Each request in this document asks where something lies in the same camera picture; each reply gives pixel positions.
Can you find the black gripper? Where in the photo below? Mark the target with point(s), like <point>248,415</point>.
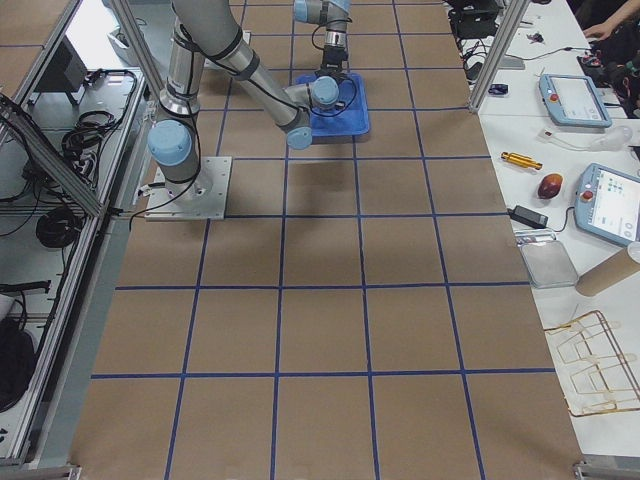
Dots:
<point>334,55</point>

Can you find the blue plastic tray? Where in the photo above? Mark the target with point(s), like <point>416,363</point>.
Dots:
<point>338,106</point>

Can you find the small blue black device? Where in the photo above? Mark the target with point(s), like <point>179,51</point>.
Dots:
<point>498,89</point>

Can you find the gold cylindrical tool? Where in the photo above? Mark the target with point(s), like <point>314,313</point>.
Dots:
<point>521,160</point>

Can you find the teach pendant far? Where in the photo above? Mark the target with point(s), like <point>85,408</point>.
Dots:
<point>573,101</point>

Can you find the teach pendant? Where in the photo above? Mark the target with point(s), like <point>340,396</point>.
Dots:
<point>573,101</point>
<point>607,204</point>

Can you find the black power adapter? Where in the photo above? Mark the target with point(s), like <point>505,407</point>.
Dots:
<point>527,217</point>

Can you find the metal tin box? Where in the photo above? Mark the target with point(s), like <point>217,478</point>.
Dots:
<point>546,259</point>

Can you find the teach pendant near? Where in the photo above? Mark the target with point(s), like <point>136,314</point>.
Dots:
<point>607,204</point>

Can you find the cardboard tube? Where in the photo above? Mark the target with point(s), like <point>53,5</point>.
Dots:
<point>611,271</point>

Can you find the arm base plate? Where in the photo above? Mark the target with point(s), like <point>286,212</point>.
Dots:
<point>205,199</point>

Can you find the aluminium frame post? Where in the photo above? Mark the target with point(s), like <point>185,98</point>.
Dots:
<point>505,33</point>

